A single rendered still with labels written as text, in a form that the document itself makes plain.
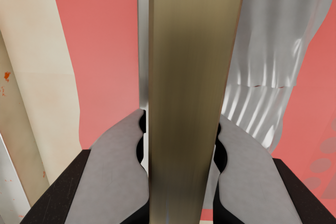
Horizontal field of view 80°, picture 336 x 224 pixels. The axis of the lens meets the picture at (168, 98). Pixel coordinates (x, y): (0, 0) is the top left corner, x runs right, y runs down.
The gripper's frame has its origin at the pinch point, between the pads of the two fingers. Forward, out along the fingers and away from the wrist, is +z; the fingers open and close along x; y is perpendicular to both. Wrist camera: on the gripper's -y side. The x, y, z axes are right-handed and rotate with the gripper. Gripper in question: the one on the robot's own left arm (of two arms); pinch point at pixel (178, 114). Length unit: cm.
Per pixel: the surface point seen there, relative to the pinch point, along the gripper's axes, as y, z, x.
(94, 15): -5.1, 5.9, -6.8
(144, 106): 0.6, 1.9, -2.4
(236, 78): -0.6, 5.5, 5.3
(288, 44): -3.7, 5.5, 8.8
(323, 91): 0.4, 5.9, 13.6
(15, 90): 1.6, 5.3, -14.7
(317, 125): 4.1, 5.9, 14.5
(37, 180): 12.2, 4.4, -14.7
